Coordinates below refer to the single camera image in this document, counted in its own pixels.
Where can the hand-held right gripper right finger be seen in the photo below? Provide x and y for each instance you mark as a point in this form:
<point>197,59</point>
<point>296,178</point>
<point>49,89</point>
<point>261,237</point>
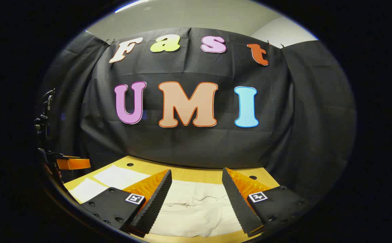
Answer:
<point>238,202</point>

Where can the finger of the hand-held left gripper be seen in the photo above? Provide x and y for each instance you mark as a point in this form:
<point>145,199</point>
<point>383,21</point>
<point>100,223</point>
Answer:
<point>74,164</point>

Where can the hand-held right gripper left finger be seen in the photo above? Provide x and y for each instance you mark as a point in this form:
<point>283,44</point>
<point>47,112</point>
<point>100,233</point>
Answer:
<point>155,202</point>

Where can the cream white jeans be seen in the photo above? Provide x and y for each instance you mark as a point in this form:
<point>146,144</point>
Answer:
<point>196,209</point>

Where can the black backdrop cloth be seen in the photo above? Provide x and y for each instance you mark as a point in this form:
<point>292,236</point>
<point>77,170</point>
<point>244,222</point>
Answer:
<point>189,145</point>

